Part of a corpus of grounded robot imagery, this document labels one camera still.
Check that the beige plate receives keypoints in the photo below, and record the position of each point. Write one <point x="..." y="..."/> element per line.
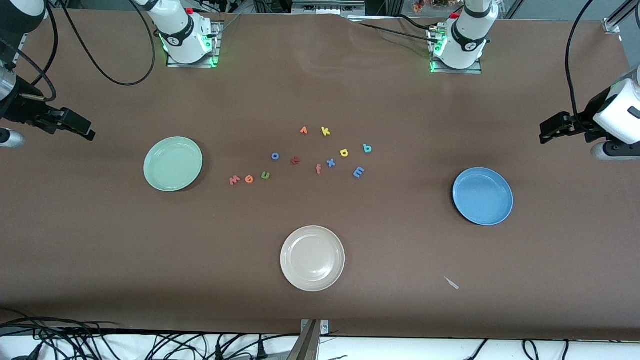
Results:
<point x="312" y="258"/>

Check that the brown table cover sheet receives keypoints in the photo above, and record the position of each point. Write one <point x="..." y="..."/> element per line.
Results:
<point x="100" y="250"/>

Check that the pink letter w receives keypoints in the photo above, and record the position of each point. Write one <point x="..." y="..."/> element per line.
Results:
<point x="234" y="180"/>

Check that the blue plate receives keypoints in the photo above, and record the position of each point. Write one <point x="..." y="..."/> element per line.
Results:
<point x="482" y="196"/>

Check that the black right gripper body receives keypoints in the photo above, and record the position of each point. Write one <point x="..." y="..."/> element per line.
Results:
<point x="20" y="108"/>

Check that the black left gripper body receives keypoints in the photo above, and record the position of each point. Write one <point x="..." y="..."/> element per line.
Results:
<point x="588" y="116"/>

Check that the small white paper scrap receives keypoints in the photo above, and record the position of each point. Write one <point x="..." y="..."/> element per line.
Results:
<point x="451" y="283"/>

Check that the aluminium corner bracket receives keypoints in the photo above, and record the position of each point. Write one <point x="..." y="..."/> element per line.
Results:
<point x="611" y="26"/>

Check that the light green plate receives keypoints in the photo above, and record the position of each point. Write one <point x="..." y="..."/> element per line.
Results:
<point x="173" y="164"/>

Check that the orange artificial flowers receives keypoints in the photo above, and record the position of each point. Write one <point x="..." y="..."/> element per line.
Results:
<point x="425" y="5"/>

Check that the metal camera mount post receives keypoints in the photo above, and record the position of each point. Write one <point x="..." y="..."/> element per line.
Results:
<point x="306" y="345"/>

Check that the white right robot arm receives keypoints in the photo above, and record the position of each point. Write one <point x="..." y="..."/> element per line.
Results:
<point x="182" y="35"/>

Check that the aluminium frame profile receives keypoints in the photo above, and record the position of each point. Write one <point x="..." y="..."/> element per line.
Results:
<point x="325" y="7"/>

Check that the blue letter m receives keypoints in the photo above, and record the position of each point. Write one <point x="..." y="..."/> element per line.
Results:
<point x="358" y="173"/>

